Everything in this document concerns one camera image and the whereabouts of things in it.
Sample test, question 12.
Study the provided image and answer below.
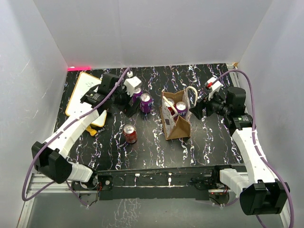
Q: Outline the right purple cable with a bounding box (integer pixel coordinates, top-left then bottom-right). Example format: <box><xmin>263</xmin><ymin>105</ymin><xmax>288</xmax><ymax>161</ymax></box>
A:
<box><xmin>206</xmin><ymin>69</ymin><xmax>295</xmax><ymax>228</ymax></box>

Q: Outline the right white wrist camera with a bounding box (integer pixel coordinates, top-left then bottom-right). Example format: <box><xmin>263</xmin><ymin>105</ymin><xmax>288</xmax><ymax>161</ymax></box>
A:
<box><xmin>205</xmin><ymin>77</ymin><xmax>223</xmax><ymax>100</ymax></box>

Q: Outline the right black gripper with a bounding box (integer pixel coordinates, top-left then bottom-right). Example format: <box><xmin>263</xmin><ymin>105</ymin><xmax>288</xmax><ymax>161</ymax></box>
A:
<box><xmin>190</xmin><ymin>88</ymin><xmax>231</xmax><ymax>119</ymax></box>

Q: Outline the purple cable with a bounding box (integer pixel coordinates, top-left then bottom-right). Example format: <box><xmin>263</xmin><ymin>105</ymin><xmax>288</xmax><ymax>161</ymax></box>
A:
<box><xmin>21</xmin><ymin>67</ymin><xmax>133</xmax><ymax>209</ymax></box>
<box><xmin>206</xmin><ymin>69</ymin><xmax>295</xmax><ymax>228</ymax></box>

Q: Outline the brown canvas tote bag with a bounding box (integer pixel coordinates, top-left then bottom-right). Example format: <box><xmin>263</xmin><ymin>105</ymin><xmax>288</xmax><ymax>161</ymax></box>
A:
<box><xmin>160</xmin><ymin>86</ymin><xmax>198</xmax><ymax>141</ymax></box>

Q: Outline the black base frame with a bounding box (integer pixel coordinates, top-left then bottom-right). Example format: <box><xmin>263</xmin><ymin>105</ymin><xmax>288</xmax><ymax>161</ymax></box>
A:
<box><xmin>72</xmin><ymin>165</ymin><xmax>232</xmax><ymax>200</ymax></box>

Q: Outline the pink tape strip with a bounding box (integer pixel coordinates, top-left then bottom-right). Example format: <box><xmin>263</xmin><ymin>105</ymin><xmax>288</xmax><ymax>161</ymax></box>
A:
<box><xmin>67</xmin><ymin>66</ymin><xmax>92</xmax><ymax>72</ymax></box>

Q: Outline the purple Fanta can middle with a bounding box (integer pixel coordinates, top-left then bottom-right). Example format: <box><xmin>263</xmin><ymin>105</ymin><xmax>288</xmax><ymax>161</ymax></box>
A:
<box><xmin>140</xmin><ymin>93</ymin><xmax>153</xmax><ymax>114</ymax></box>

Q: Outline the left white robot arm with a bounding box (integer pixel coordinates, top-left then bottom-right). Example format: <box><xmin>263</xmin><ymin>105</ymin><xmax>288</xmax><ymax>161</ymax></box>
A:
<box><xmin>31</xmin><ymin>74</ymin><xmax>142</xmax><ymax>190</ymax></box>

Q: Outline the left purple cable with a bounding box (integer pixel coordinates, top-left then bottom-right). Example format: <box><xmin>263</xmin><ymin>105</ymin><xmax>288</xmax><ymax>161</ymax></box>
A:
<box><xmin>21</xmin><ymin>67</ymin><xmax>133</xmax><ymax>209</ymax></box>

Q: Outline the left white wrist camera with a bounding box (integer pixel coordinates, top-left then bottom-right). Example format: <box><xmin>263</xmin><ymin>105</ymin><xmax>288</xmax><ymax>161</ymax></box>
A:
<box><xmin>123</xmin><ymin>71</ymin><xmax>142</xmax><ymax>96</ymax></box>

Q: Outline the red cola can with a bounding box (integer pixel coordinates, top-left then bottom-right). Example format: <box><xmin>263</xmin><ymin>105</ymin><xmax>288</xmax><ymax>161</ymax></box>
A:
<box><xmin>123</xmin><ymin>124</ymin><xmax>137</xmax><ymax>144</ymax></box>
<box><xmin>165</xmin><ymin>98</ymin><xmax>175</xmax><ymax>115</ymax></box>

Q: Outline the yellow framed whiteboard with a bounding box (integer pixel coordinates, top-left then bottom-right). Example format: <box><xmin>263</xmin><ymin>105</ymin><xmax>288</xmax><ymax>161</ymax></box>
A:
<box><xmin>65</xmin><ymin>72</ymin><xmax>102</xmax><ymax>116</ymax></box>

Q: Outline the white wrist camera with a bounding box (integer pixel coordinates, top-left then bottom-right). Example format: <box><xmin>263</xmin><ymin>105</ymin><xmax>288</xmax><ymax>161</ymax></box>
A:
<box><xmin>123</xmin><ymin>71</ymin><xmax>142</xmax><ymax>96</ymax></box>
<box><xmin>205</xmin><ymin>77</ymin><xmax>223</xmax><ymax>100</ymax></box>

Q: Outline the purple Fanta can rear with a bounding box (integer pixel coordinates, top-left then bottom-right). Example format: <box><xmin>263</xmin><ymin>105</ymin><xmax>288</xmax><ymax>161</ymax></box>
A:
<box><xmin>132</xmin><ymin>88</ymin><xmax>143</xmax><ymax>103</ymax></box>

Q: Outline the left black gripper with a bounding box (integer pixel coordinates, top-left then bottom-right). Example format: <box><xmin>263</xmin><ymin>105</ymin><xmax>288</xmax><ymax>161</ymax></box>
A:
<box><xmin>109</xmin><ymin>81</ymin><xmax>141</xmax><ymax>117</ymax></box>

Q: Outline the red cola can front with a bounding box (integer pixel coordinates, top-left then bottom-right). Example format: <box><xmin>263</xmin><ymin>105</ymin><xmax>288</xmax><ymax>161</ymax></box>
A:
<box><xmin>123</xmin><ymin>124</ymin><xmax>137</xmax><ymax>144</ymax></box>

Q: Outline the purple fanta can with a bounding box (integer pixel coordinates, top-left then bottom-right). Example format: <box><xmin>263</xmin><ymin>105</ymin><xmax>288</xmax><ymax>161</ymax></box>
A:
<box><xmin>140</xmin><ymin>93</ymin><xmax>153</xmax><ymax>114</ymax></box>
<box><xmin>175</xmin><ymin>101</ymin><xmax>188</xmax><ymax>118</ymax></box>
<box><xmin>132</xmin><ymin>88</ymin><xmax>143</xmax><ymax>103</ymax></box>

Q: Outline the purple Fanta can front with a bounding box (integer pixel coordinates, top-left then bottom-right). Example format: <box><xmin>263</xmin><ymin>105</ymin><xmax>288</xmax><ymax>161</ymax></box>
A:
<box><xmin>175</xmin><ymin>101</ymin><xmax>188</xmax><ymax>118</ymax></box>

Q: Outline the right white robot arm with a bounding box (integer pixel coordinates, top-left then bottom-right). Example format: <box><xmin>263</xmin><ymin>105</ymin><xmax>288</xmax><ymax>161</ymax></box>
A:
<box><xmin>190</xmin><ymin>86</ymin><xmax>287</xmax><ymax>215</ymax></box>

